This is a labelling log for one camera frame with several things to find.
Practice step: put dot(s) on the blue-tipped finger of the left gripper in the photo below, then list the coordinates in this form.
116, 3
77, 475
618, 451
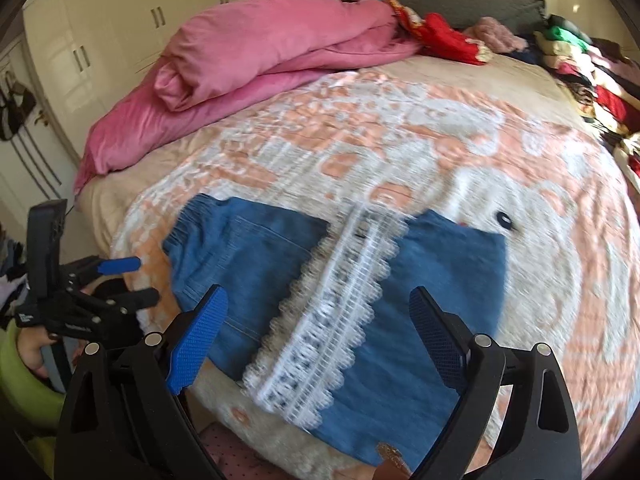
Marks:
94, 267

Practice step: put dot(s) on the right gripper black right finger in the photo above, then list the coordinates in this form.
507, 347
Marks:
445, 338

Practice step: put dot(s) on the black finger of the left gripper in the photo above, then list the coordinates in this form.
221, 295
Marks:
118, 301

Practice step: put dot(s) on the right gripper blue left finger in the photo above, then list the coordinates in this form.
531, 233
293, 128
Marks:
190, 336

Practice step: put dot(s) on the blue denim lace-trimmed pants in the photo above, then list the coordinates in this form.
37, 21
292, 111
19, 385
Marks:
318, 329

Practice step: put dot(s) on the green sleeve forearm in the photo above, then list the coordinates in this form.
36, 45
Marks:
30, 402

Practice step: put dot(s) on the left hand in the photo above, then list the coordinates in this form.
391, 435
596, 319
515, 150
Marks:
29, 344

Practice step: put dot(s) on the peach white bear bedspread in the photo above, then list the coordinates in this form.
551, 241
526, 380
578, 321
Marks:
422, 134

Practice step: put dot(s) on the cream wardrobe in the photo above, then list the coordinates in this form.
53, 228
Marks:
88, 54

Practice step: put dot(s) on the pink folded duvet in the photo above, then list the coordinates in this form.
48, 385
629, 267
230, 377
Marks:
233, 56

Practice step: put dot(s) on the red embroidered garment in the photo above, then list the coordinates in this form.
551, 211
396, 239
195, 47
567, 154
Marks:
439, 39

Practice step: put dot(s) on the pile of folded clothes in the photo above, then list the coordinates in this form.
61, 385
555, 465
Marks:
603, 83

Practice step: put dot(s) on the mauve fuzzy garment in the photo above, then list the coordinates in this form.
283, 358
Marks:
497, 37

